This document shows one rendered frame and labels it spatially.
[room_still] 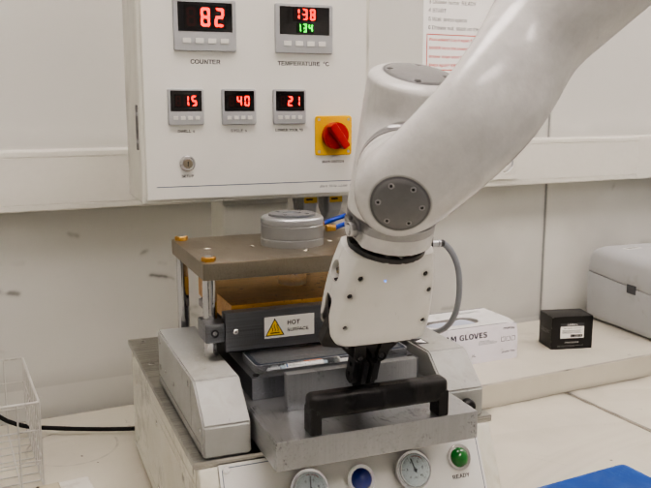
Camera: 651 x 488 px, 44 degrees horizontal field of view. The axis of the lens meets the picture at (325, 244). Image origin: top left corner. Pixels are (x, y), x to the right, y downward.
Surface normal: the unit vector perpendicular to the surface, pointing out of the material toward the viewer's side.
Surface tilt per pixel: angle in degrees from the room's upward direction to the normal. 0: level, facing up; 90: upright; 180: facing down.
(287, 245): 90
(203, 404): 40
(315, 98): 90
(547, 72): 81
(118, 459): 0
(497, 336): 88
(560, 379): 90
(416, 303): 109
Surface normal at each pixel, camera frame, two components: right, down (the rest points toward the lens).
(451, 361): 0.24, -0.65
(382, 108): -0.66, 0.28
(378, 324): 0.35, 0.47
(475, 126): 0.11, 0.18
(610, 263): -0.94, -0.01
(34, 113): 0.44, 0.15
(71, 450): 0.00, -0.99
